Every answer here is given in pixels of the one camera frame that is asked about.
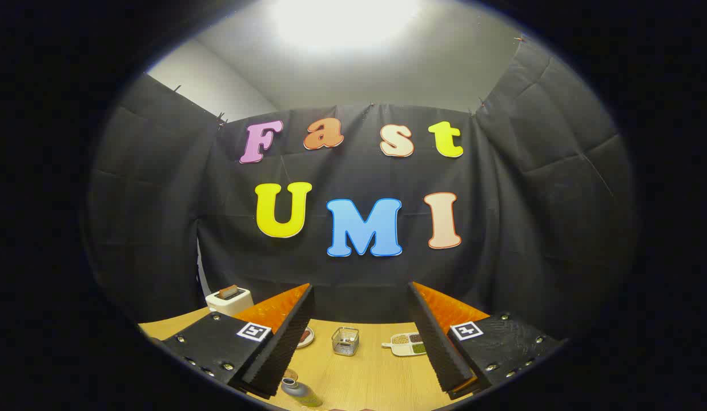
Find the silver bottle with green label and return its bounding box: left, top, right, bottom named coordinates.
left=281, top=377, right=323, bottom=407

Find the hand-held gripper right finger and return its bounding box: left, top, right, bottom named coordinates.
left=408, top=281, right=565, bottom=400

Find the white toaster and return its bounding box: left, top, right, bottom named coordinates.
left=206, top=288, right=254, bottom=317

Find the metal wire basket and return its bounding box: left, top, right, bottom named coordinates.
left=331, top=327, right=360, bottom=357

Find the black backdrop cloth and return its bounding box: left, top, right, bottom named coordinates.
left=88, top=37, right=637, bottom=332

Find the wooden table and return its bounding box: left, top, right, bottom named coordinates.
left=138, top=307, right=480, bottom=411

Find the white divided tray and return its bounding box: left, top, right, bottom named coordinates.
left=381, top=332, right=427, bottom=357

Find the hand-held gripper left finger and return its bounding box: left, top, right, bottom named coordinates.
left=159, top=284, right=316, bottom=399

